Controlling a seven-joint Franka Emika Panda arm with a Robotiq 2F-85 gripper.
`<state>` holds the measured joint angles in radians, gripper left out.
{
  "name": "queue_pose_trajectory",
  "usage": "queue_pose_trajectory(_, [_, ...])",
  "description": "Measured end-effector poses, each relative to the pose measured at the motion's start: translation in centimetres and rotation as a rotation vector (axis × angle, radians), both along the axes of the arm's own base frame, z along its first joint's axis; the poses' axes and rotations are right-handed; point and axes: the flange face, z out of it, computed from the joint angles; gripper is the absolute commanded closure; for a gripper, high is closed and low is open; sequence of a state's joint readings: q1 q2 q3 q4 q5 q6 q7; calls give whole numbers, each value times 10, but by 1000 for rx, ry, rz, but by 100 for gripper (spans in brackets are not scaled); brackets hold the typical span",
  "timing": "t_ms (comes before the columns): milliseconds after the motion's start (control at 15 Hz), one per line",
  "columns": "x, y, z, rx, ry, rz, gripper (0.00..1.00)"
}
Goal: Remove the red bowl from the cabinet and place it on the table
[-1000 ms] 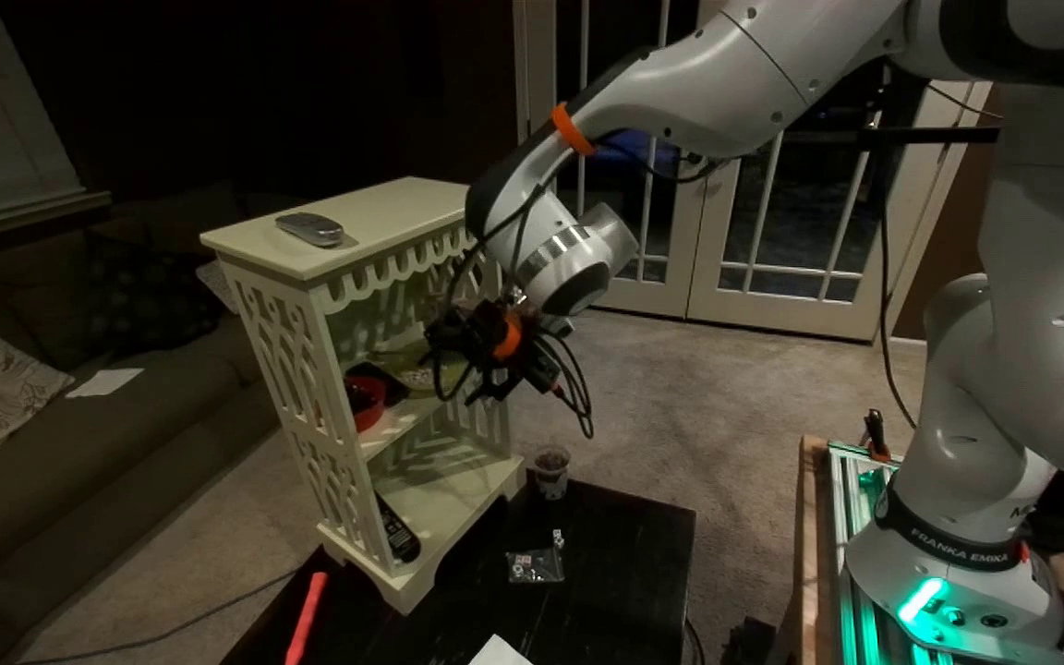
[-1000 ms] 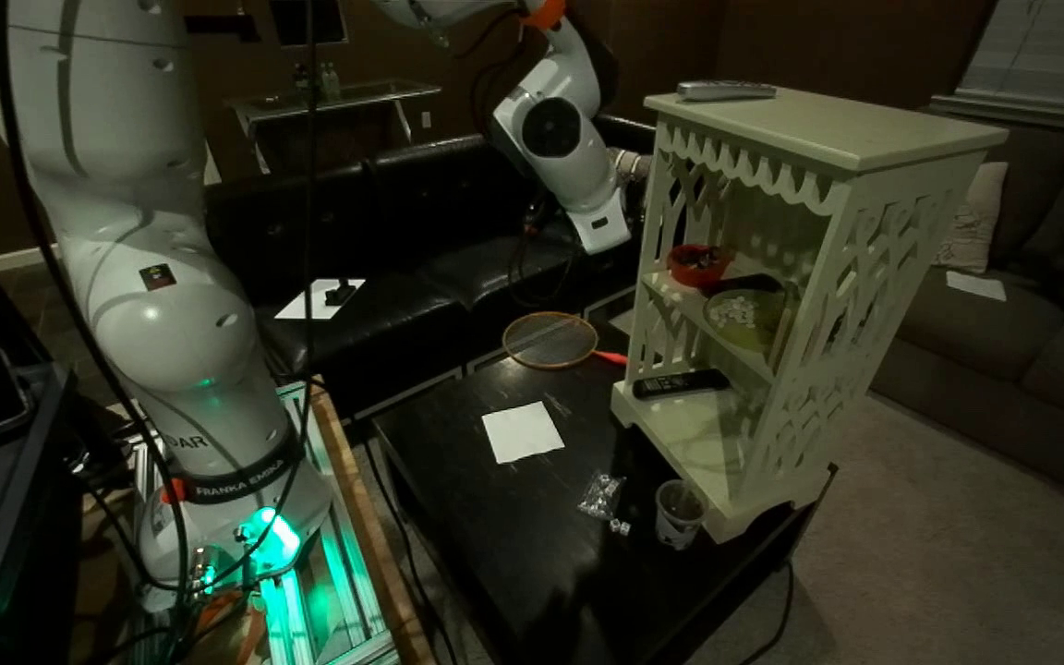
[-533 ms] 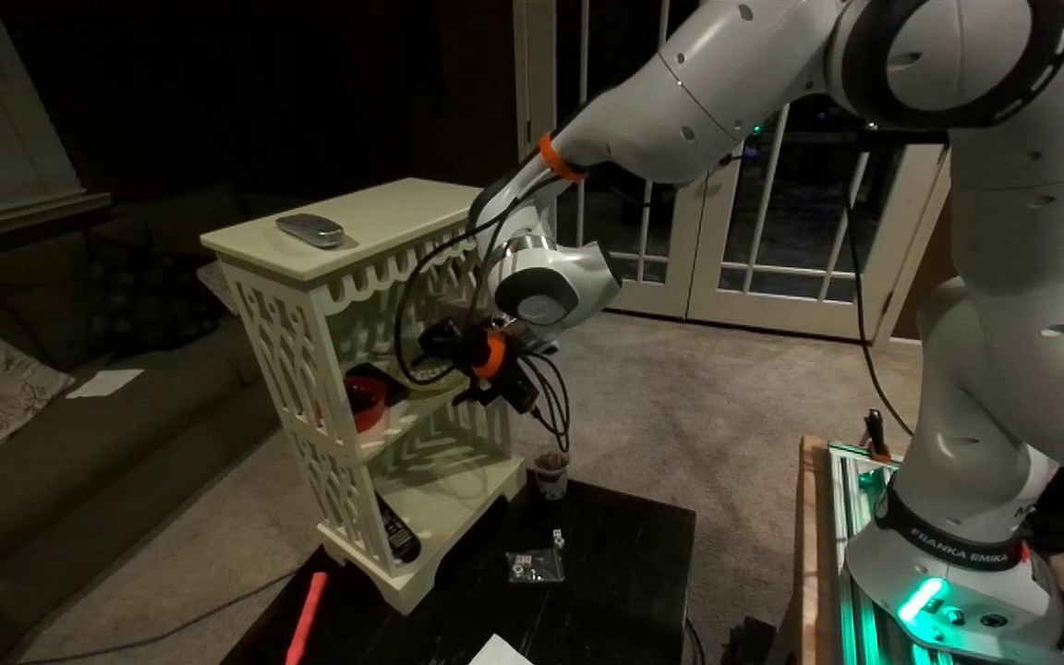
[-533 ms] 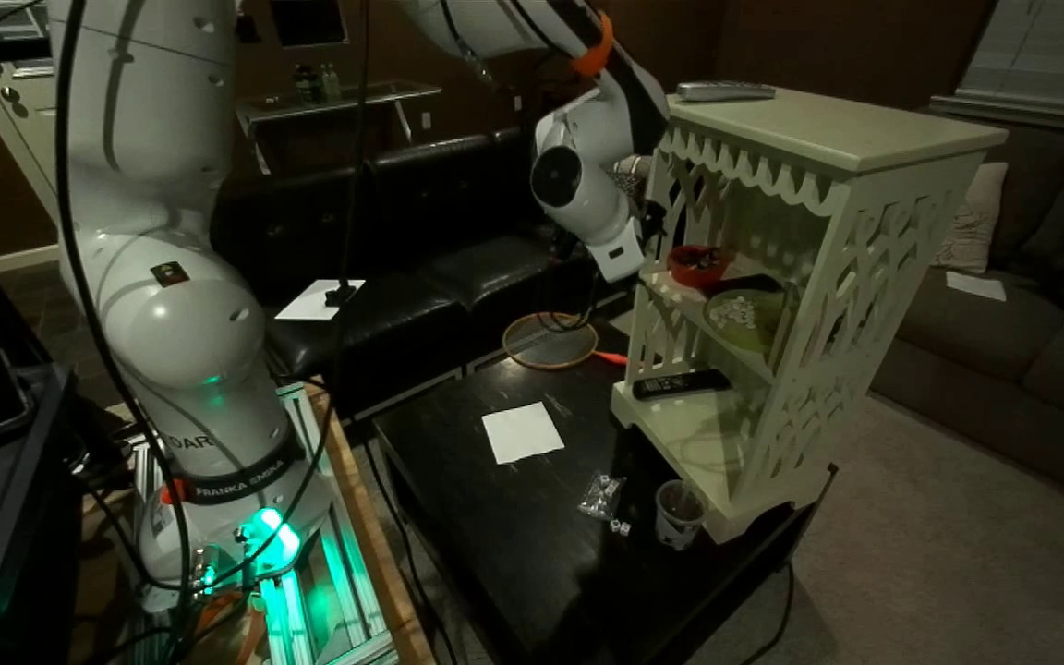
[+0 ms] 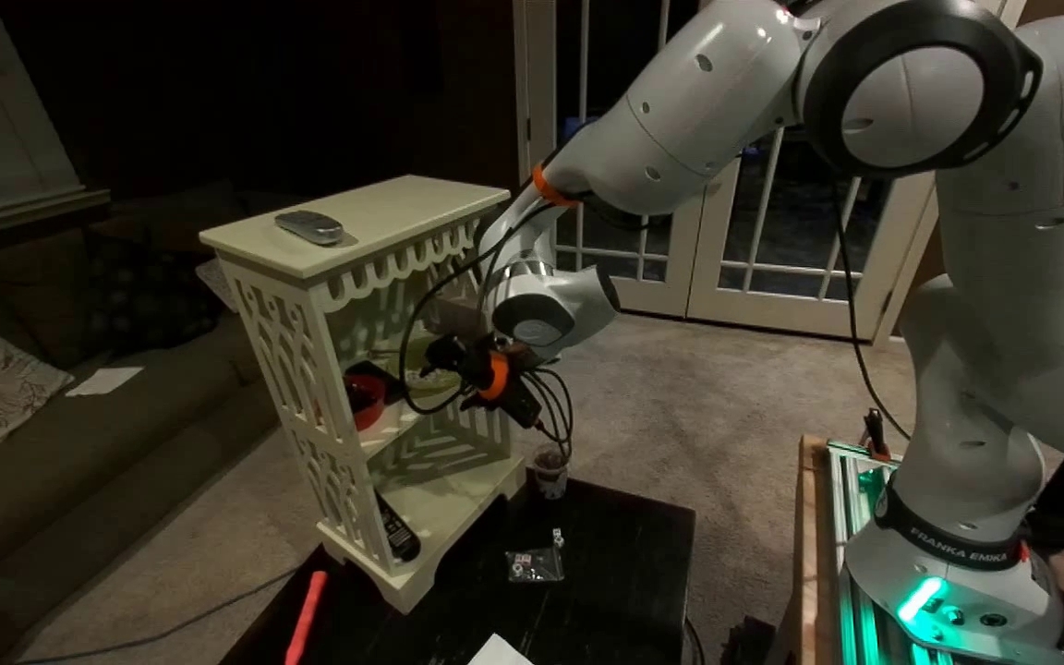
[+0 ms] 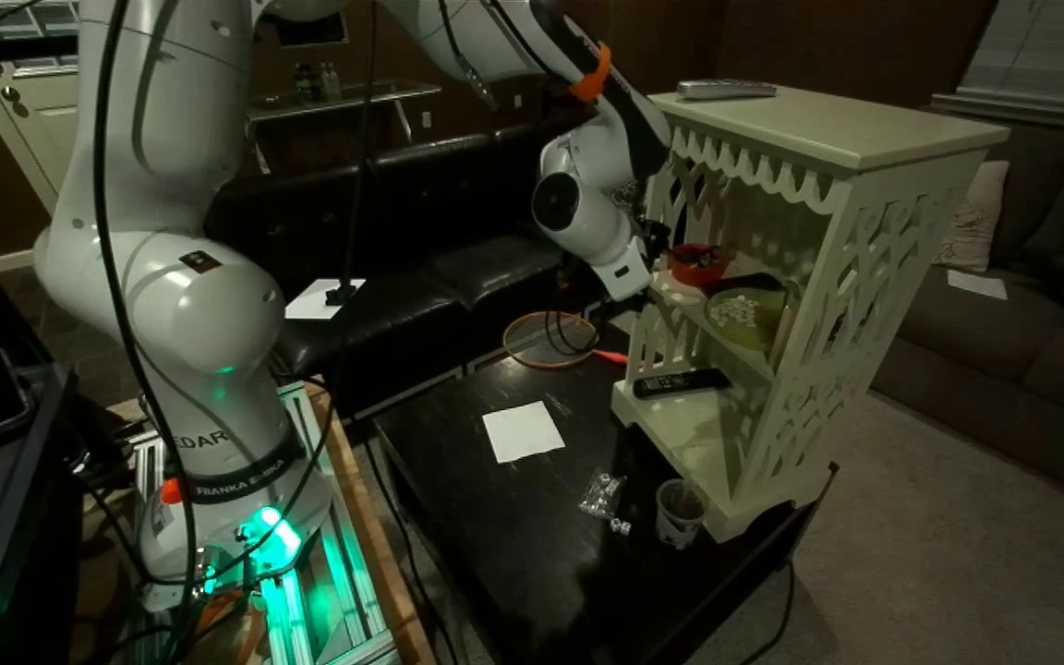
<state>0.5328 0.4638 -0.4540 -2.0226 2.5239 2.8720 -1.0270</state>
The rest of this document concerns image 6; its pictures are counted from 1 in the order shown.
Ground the light patterned pillow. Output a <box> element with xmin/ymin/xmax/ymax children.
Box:
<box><xmin>937</xmin><ymin>154</ymin><xmax>1017</xmax><ymax>278</ymax></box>

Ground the small dark cup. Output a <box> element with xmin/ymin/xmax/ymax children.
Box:
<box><xmin>650</xmin><ymin>472</ymin><xmax>708</xmax><ymax>554</ymax></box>

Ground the white paper with black object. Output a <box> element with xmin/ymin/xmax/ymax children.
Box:
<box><xmin>279</xmin><ymin>272</ymin><xmax>368</xmax><ymax>328</ymax></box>

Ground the white panel door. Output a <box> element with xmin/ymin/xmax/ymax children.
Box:
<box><xmin>0</xmin><ymin>0</ymin><xmax>110</xmax><ymax>216</ymax></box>

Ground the window blind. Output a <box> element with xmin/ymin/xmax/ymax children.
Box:
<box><xmin>928</xmin><ymin>0</ymin><xmax>1064</xmax><ymax>138</ymax></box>

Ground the white paper sheet on couch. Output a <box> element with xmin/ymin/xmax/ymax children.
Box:
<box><xmin>942</xmin><ymin>261</ymin><xmax>1017</xmax><ymax>307</ymax></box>

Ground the black mounting bar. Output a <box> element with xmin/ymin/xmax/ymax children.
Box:
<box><xmin>0</xmin><ymin>17</ymin><xmax>82</xmax><ymax>101</ymax></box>

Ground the shallow round bowl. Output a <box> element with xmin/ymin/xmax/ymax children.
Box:
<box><xmin>497</xmin><ymin>303</ymin><xmax>634</xmax><ymax>372</ymax></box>

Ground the gray fabric couch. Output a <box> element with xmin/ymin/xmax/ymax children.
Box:
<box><xmin>867</xmin><ymin>122</ymin><xmax>1064</xmax><ymax>517</ymax></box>

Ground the yellow-green plate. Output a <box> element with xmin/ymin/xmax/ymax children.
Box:
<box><xmin>700</xmin><ymin>281</ymin><xmax>794</xmax><ymax>357</ymax></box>

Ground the orange band on arm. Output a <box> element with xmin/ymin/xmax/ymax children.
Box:
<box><xmin>564</xmin><ymin>39</ymin><xmax>615</xmax><ymax>112</ymax></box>

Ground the glass side table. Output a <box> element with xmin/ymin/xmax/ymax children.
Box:
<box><xmin>243</xmin><ymin>73</ymin><xmax>449</xmax><ymax>177</ymax></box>

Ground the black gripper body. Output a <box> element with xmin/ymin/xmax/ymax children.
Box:
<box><xmin>587</xmin><ymin>278</ymin><xmax>679</xmax><ymax>328</ymax></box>

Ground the gray remote control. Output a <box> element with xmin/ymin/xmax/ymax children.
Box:
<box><xmin>672</xmin><ymin>73</ymin><xmax>779</xmax><ymax>106</ymax></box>

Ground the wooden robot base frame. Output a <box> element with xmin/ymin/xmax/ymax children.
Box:
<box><xmin>120</xmin><ymin>372</ymin><xmax>439</xmax><ymax>665</ymax></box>

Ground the black remote control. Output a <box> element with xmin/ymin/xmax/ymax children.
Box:
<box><xmin>626</xmin><ymin>363</ymin><xmax>735</xmax><ymax>404</ymax></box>

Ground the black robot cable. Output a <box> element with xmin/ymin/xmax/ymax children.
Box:
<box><xmin>83</xmin><ymin>0</ymin><xmax>210</xmax><ymax>665</ymax></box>

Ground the red bowl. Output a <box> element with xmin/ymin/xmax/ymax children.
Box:
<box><xmin>666</xmin><ymin>240</ymin><xmax>737</xmax><ymax>297</ymax></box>

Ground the cream lattice wooden cabinet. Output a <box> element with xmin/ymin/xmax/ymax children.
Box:
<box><xmin>604</xmin><ymin>81</ymin><xmax>1012</xmax><ymax>547</ymax></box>

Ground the white bottle orange cap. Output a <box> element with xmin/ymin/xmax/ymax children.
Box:
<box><xmin>133</xmin><ymin>478</ymin><xmax>195</xmax><ymax>621</ymax></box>

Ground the white paper napkin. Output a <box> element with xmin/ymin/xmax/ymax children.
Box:
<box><xmin>477</xmin><ymin>395</ymin><xmax>570</xmax><ymax>469</ymax></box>

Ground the clear plastic wrapper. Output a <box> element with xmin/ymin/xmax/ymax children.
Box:
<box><xmin>571</xmin><ymin>469</ymin><xmax>637</xmax><ymax>541</ymax></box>

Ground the black leather couch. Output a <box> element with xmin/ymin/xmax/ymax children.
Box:
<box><xmin>203</xmin><ymin>112</ymin><xmax>650</xmax><ymax>426</ymax></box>

